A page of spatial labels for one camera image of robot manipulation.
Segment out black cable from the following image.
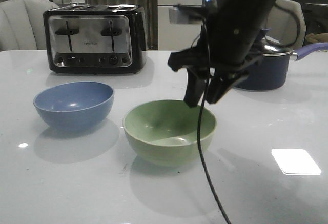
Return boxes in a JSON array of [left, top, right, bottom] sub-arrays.
[[197, 21, 233, 224]]

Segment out beige chair left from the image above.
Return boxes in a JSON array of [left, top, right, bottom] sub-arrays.
[[1, 0, 58, 51]]

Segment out green bowl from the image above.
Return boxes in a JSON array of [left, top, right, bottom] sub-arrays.
[[122, 100, 217, 167]]

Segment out blue bowl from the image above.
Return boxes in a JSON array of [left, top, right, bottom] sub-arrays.
[[33, 81, 114, 132]]

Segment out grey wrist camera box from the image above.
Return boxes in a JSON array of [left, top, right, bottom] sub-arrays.
[[169, 4, 209, 24]]

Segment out dark counter unit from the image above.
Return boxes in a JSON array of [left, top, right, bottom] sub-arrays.
[[293, 0, 327, 35]]

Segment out white cabinet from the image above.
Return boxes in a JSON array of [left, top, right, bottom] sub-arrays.
[[157, 0, 202, 50]]

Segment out glass pot lid blue knob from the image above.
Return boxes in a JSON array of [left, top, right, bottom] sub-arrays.
[[251, 28, 292, 56]]

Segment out beige chair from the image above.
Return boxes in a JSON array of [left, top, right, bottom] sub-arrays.
[[1, 0, 58, 51], [265, 0, 306, 50]]

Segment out beige chair right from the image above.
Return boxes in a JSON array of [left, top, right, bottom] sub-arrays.
[[265, 0, 306, 50]]

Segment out black chrome four-slot toaster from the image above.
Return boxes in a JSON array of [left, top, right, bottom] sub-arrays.
[[44, 4, 147, 74]]

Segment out dark blue saucepan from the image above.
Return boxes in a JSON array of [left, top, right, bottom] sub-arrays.
[[236, 43, 327, 91]]

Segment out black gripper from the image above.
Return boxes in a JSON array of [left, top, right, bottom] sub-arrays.
[[168, 25, 261, 108]]

